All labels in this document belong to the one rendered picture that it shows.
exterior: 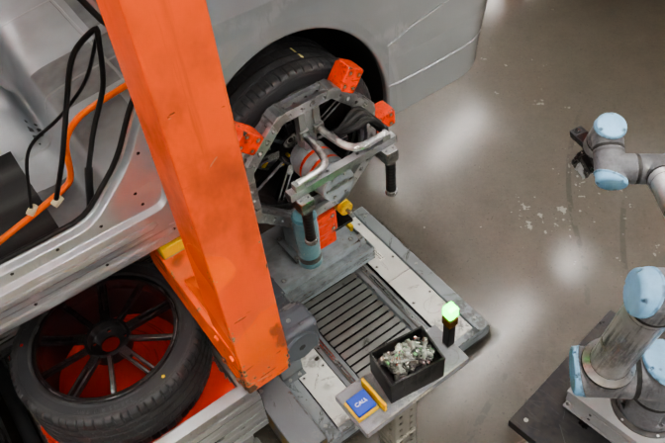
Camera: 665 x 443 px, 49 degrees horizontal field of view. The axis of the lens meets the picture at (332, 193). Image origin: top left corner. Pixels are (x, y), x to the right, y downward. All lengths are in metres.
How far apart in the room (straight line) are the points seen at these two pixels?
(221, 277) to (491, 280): 1.62
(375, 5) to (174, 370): 1.37
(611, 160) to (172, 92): 1.31
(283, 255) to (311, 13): 1.15
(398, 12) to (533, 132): 1.54
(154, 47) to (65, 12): 1.81
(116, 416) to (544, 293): 1.78
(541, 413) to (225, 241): 1.29
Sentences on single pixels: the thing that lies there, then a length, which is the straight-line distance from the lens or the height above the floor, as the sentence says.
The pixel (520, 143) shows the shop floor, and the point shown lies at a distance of 3.85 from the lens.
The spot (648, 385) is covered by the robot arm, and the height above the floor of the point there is 0.63.
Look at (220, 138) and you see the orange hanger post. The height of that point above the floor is 1.55.
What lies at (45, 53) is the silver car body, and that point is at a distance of 3.06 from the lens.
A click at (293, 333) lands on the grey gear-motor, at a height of 0.40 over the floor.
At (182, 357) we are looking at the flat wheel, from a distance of 2.56.
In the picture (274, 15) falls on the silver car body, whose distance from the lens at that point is 2.25.
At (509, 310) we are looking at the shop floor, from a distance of 3.19.
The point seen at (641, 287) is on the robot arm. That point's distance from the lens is 1.80.
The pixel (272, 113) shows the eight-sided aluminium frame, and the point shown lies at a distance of 2.34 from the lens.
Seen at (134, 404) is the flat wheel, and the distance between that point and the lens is 2.52.
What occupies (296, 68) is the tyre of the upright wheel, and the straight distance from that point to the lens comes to 2.40.
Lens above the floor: 2.62
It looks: 47 degrees down
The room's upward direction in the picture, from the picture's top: 6 degrees counter-clockwise
